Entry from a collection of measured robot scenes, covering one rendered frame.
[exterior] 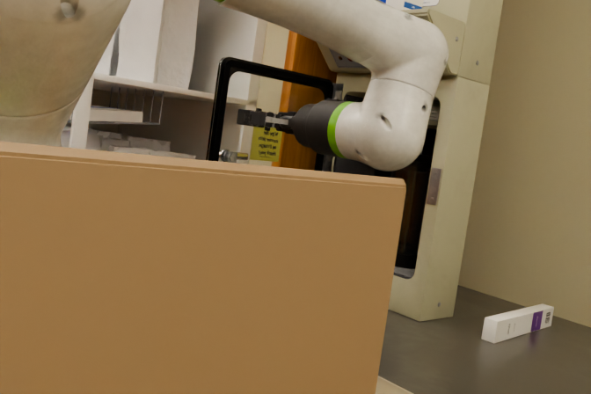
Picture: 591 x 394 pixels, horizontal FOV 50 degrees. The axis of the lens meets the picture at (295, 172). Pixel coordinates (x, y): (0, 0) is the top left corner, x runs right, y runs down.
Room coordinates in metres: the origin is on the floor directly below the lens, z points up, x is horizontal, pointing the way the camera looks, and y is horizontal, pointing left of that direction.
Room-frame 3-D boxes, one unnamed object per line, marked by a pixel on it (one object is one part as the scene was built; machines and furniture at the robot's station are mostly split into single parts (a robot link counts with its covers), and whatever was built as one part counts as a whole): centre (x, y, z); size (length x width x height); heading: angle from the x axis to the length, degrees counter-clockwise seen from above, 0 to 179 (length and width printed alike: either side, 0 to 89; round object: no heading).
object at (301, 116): (1.10, -0.01, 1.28); 0.09 x 0.08 x 0.07; 42
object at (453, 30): (1.27, -0.13, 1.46); 0.32 x 0.11 x 0.10; 42
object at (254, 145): (1.30, 0.06, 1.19); 0.30 x 0.01 x 0.40; 132
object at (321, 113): (1.04, -0.05, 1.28); 0.09 x 0.06 x 0.12; 132
